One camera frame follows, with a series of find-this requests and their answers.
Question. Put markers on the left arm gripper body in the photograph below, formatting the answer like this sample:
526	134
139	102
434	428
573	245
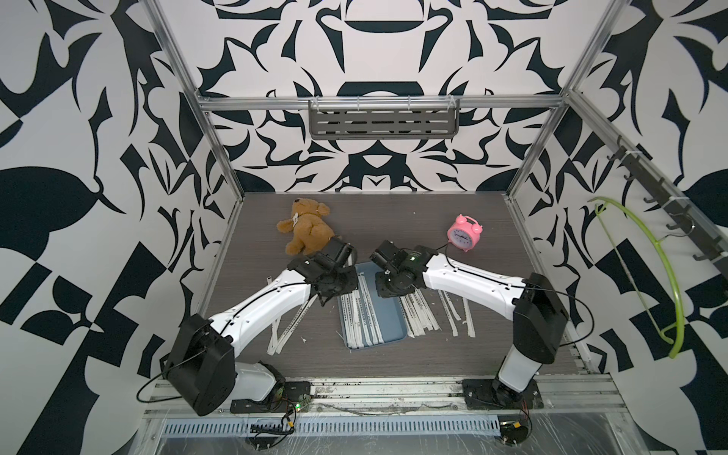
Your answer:
345	282

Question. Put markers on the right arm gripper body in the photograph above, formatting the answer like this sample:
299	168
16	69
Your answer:
389	283

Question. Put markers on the white paper-wrapped straw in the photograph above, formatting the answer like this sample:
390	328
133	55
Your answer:
356	331
468	320
344	307

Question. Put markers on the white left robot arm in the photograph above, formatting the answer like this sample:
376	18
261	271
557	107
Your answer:
202	365

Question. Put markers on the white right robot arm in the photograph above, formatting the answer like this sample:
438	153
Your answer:
538	316

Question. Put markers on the blue storage box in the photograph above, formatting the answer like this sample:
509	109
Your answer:
381	320

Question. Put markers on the brown teddy bear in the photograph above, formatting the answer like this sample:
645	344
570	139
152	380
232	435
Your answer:
306	223

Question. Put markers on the pink alarm clock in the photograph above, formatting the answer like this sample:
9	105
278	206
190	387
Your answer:
464	233

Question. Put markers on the green plastic hanger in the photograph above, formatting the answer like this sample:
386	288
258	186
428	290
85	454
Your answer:
648	270

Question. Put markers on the grey metal wall shelf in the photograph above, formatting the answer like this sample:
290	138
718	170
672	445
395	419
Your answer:
383	118

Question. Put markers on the white cable duct strip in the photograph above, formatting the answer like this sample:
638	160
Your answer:
316	426

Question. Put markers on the grey wall hook rack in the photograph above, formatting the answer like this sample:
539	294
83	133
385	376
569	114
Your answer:
687	219

